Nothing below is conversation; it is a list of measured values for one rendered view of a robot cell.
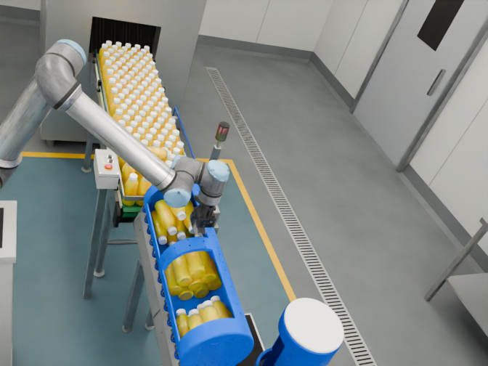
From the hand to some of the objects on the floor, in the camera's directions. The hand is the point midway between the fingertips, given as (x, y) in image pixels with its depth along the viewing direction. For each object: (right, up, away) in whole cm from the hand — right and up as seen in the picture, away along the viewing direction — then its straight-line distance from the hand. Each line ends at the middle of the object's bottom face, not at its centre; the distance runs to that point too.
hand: (196, 229), depth 210 cm
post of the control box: (-80, -52, +104) cm, 142 cm away
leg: (-52, -70, +94) cm, 129 cm away
